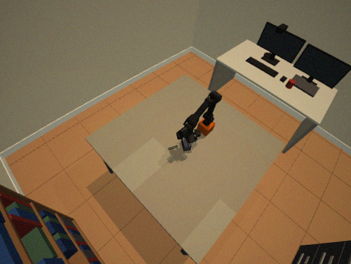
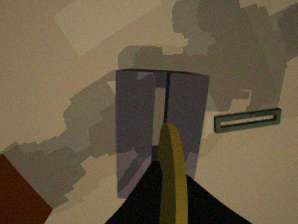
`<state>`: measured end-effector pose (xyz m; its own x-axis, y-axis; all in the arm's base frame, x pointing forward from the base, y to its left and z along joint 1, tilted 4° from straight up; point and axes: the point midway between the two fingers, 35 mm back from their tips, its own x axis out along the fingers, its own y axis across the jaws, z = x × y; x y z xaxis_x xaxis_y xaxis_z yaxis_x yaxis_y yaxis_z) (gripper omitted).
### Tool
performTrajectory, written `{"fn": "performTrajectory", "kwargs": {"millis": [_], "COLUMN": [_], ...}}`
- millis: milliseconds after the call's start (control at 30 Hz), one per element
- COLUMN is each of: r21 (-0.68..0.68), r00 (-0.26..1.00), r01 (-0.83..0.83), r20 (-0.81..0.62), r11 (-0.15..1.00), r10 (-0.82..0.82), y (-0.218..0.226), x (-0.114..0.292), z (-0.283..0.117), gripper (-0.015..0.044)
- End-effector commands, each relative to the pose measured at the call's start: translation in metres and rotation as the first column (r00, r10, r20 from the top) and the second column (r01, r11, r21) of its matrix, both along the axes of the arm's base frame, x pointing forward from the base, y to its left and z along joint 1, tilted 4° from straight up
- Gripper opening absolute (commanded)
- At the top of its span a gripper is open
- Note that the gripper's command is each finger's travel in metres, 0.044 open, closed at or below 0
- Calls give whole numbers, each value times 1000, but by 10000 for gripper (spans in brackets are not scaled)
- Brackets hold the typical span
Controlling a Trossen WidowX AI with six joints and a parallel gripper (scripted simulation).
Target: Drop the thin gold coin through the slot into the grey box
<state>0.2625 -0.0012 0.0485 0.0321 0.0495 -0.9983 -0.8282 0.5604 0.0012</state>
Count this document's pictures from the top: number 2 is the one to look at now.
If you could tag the gold coin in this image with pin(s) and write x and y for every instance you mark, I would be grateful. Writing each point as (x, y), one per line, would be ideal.
(174, 201)

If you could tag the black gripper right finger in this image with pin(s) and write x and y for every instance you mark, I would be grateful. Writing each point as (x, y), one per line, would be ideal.
(204, 208)

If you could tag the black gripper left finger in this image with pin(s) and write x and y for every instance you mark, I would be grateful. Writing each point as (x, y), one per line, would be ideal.
(143, 206)

